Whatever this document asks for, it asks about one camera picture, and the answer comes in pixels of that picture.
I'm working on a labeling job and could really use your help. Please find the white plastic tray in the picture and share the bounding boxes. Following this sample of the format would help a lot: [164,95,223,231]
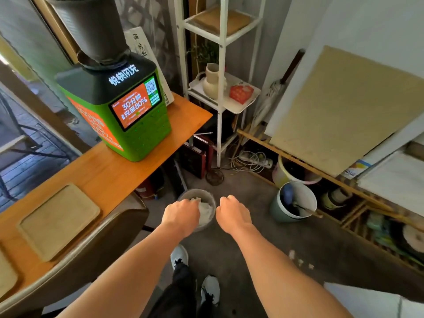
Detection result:
[188,72,261,115]

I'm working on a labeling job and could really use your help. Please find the person's right forearm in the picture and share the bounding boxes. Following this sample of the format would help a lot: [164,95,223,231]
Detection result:
[231,223,353,318]

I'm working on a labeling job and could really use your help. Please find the green plant sprigs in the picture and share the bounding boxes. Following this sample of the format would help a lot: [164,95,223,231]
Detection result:
[188,39,221,66]

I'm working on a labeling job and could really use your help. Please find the black round mesh object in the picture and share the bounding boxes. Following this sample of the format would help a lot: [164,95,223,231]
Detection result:
[205,168,225,187]

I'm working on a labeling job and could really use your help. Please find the wooden tray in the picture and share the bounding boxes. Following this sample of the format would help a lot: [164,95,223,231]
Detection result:
[0,246,18,299]
[17,183,101,263]

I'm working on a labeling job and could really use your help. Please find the red tissue pack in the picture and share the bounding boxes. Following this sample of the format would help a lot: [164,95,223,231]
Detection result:
[229,82,255,106]

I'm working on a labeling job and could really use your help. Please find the white long carton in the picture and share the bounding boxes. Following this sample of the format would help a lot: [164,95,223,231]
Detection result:
[124,26,175,107]

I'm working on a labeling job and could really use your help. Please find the white cable bundle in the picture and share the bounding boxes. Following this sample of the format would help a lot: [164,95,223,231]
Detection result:
[228,147,269,174]

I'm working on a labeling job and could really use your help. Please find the stack of white boards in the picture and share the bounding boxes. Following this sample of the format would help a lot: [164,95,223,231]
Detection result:
[357,150,424,217]

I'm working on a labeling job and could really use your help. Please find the beige ceramic vase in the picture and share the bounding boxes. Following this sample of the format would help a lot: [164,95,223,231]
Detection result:
[202,62,228,100]

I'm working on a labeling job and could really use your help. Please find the person's left hand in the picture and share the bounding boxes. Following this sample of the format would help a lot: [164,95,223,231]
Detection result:
[161,199,201,239]

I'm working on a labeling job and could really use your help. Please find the black plant pot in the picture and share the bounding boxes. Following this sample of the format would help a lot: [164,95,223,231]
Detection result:
[43,0,130,71]

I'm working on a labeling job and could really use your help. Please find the paper scraps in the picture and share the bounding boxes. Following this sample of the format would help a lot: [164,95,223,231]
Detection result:
[190,197,214,226]

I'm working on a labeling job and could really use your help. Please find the beige leather stool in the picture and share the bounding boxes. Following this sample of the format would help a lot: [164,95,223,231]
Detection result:
[0,194,150,318]

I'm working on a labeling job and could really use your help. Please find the person's white right shoe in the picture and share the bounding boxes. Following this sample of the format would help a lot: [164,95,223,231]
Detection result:
[200,274,221,308]

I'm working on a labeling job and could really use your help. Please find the person's right hand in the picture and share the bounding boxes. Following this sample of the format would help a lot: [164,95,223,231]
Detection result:
[215,195,252,237]

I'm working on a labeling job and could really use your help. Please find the white metal shelf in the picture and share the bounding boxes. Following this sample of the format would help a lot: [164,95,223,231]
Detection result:
[174,0,267,169]

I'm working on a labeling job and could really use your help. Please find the person's black trousers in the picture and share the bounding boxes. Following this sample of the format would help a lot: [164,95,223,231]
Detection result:
[147,261,212,318]

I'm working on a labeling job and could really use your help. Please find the person's white shoe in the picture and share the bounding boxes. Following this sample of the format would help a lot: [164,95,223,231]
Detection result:
[200,274,221,308]
[170,244,189,271]

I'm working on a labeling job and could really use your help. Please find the white flat board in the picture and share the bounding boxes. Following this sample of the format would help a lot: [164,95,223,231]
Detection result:
[324,282,424,318]

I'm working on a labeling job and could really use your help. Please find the colourful booklet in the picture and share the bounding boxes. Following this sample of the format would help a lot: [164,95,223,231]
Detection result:
[340,159,372,180]

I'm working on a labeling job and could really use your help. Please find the large beige board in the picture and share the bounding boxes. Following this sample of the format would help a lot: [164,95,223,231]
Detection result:
[269,45,424,178]

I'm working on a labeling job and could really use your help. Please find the dark red flat cases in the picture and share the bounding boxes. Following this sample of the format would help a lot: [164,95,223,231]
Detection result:
[178,134,216,180]

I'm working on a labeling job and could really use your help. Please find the white and yellow bucket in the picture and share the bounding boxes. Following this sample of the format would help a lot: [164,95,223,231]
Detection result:
[271,155,322,189]

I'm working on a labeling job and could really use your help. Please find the white power strip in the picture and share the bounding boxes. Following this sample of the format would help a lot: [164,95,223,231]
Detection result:
[238,150,274,169]

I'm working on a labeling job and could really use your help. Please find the paint can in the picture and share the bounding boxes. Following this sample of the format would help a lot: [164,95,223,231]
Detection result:
[320,187,353,212]

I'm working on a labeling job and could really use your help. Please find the wooden floor rack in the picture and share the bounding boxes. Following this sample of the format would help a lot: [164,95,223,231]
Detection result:
[236,129,424,279]

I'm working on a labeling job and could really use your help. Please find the small grey trash bin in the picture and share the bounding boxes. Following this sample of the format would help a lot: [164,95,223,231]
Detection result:
[176,188,217,233]

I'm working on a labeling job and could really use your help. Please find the dark blue brush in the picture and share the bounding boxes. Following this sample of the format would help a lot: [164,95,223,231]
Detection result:
[280,183,324,219]

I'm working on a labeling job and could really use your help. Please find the person's white left shoe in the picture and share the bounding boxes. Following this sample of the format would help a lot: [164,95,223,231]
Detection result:
[170,244,189,271]

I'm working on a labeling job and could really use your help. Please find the green power bank kiosk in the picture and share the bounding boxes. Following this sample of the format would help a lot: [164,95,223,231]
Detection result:
[54,53,172,163]

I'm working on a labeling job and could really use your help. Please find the grey folded umbrella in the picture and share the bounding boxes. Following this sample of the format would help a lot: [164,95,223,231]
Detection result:
[250,48,306,133]

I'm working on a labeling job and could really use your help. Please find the grey-green bucket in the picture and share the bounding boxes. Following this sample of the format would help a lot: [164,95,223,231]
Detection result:
[269,181,318,224]

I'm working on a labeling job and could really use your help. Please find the person's left forearm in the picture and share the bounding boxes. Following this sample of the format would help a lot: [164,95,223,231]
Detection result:
[58,223,193,318]

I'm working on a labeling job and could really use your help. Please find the red fire extinguisher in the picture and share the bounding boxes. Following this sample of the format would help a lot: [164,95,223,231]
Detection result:
[135,167,165,200]

